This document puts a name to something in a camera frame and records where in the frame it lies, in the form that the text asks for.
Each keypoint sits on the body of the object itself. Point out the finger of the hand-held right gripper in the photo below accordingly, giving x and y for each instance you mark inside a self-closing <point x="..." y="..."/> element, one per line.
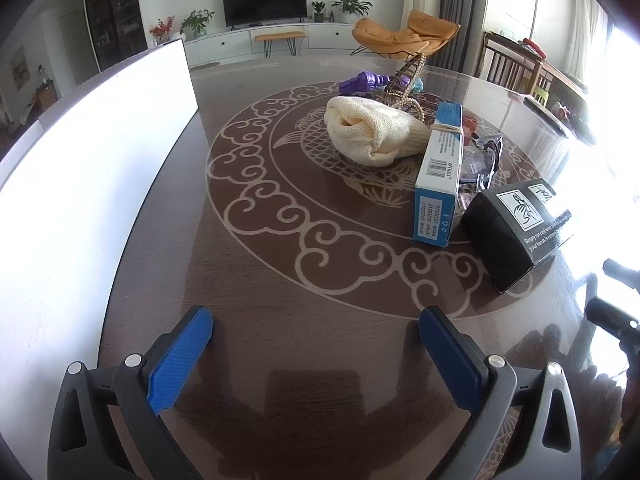
<point x="610" y="317"/>
<point x="622" y="271"/>

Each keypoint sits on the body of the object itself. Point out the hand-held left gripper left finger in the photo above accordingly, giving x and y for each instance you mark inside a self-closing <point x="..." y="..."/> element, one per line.
<point x="177" y="355"/>

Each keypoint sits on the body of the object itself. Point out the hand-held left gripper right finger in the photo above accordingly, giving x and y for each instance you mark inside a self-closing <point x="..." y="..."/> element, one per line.
<point x="450" y="355"/>

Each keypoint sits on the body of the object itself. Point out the black printed box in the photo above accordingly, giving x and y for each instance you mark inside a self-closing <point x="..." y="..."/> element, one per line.
<point x="505" y="240"/>

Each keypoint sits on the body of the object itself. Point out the blue and white carton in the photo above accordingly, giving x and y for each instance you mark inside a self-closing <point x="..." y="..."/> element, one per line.
<point x="437" y="180"/>

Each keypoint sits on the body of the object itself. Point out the white board panel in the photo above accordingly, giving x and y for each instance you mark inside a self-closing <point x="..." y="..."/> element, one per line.
<point x="75" y="185"/>

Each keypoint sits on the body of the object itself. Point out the pearl hair claw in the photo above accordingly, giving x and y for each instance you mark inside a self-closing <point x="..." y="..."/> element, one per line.
<point x="397" y="85"/>

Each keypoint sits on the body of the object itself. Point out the purple and teal plastic toy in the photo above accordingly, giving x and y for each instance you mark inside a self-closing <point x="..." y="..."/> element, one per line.
<point x="360" y="81"/>

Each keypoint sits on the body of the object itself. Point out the brown patterned glass desktop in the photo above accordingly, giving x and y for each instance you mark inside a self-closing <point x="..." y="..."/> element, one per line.
<point x="310" y="310"/>

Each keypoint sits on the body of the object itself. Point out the wooden dining chair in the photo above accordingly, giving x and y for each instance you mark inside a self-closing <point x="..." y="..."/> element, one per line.
<point x="510" y="62"/>

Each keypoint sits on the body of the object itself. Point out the cream knit hat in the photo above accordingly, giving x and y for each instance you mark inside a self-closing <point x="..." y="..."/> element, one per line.
<point x="370" y="130"/>

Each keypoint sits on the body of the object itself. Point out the white television cabinet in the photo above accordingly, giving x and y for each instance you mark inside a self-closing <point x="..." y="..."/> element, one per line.
<point x="225" y="42"/>

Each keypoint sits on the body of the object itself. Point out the beige and grey curtains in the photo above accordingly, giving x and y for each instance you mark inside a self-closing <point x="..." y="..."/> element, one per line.
<point x="450" y="5"/>

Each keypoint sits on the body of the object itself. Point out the orange lounge chair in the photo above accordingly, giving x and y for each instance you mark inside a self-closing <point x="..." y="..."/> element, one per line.
<point x="400" y="35"/>

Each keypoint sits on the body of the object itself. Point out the red flower arrangement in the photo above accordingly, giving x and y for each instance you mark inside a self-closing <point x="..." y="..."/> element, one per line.
<point x="162" y="29"/>

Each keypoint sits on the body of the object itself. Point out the green potted plant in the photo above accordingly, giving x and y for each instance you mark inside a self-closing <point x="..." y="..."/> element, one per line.
<point x="197" y="22"/>

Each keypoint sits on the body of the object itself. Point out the wooden bench with metal legs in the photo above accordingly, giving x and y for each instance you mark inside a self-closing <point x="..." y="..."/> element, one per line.
<point x="279" y="36"/>

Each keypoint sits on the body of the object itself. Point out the dark glass display cabinet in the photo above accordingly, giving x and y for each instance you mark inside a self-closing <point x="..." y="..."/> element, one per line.
<point x="117" y="15"/>

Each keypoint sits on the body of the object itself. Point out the large leafy potted plant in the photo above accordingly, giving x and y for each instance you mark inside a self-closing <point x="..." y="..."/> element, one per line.
<point x="351" y="6"/>

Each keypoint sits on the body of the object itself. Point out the black television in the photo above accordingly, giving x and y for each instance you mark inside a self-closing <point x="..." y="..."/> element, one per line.
<point x="265" y="2"/>

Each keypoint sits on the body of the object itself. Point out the small plant in dark pot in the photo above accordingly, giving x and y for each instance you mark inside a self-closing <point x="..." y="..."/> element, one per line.
<point x="318" y="11"/>

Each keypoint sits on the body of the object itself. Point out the clear frame glasses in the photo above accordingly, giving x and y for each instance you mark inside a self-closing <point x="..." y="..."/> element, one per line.
<point x="482" y="160"/>

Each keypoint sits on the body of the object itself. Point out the framed wall painting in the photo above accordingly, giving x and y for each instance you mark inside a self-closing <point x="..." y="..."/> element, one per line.
<point x="21" y="68"/>

